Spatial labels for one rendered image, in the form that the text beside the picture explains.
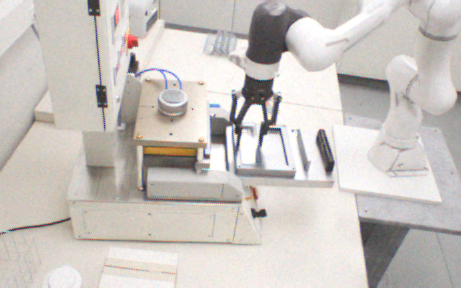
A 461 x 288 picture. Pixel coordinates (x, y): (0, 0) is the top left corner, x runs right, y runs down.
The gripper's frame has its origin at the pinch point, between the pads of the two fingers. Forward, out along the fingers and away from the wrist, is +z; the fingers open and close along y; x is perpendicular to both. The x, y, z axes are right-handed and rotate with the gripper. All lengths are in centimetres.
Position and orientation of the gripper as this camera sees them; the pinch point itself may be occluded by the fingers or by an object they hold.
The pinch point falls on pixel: (250, 134)
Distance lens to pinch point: 129.5
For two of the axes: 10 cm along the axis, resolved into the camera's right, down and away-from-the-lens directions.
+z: -1.0, 7.5, 6.5
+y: 9.9, 0.3, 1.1
